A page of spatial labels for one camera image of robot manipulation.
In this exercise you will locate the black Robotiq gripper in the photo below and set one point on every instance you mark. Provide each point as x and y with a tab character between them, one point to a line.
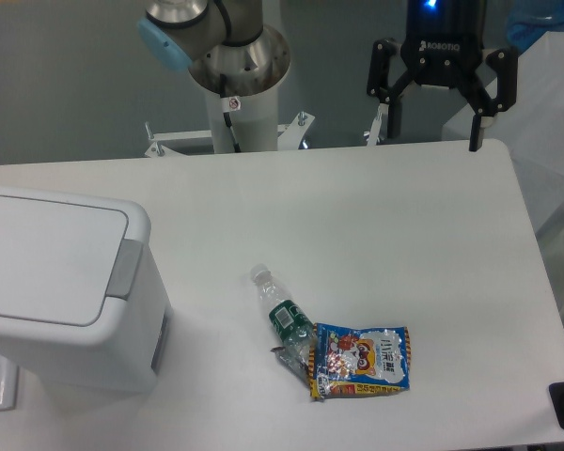
443	47

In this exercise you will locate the white push-lid trash can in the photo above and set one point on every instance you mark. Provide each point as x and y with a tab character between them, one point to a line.
81	298

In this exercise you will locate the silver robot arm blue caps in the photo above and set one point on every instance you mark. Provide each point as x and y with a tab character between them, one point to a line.
178	33

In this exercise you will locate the blue water jug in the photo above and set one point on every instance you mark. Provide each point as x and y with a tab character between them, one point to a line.
528	21

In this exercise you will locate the crushed clear plastic bottle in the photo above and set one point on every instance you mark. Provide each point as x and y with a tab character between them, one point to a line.
291	325

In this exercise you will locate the blue cartoon snack bag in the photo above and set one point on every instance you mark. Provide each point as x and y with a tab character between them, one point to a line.
346	362

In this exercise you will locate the white metal mounting frame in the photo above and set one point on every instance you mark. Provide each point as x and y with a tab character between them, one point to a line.
231	138

